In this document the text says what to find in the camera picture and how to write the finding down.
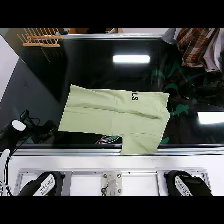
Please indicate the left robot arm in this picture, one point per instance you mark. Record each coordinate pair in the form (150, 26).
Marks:
(42, 184)

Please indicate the pale green pants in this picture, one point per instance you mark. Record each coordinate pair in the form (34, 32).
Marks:
(113, 113)

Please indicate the brown clothes hanger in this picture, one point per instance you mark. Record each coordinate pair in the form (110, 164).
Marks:
(41, 40)

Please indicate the grey garment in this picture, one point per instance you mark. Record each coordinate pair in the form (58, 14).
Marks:
(169, 35)

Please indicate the brown checked shirt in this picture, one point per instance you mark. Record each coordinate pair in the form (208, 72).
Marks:
(193, 45)

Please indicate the white garment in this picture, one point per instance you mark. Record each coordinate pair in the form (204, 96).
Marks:
(216, 55)

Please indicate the silver frame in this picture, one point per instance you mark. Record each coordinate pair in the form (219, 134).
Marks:
(140, 163)

